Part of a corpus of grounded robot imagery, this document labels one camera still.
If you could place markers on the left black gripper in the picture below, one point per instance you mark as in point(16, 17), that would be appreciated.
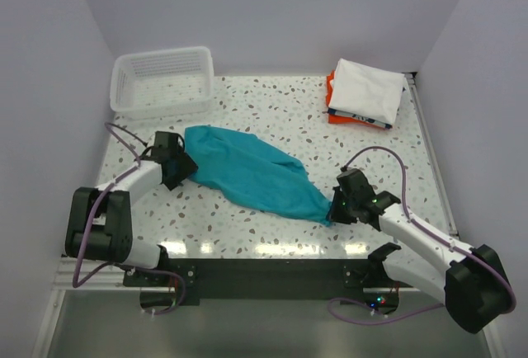
point(187, 167)

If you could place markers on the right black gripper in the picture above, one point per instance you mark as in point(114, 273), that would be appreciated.
point(333, 214)

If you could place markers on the teal t-shirt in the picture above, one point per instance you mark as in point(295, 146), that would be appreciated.
point(254, 174)

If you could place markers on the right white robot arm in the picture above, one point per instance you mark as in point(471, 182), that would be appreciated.
point(469, 281)

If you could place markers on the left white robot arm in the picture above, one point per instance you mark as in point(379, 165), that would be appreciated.
point(100, 225)

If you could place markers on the white plastic basket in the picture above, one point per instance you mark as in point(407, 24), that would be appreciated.
point(162, 83)

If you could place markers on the folded orange t-shirt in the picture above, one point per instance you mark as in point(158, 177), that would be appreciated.
point(335, 118)

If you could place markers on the folded white t-shirt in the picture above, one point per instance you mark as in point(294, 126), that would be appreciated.
point(366, 93)

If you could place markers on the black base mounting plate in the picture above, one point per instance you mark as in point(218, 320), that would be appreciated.
point(261, 279)

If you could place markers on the aluminium rail frame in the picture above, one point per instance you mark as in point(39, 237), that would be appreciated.
point(453, 231)

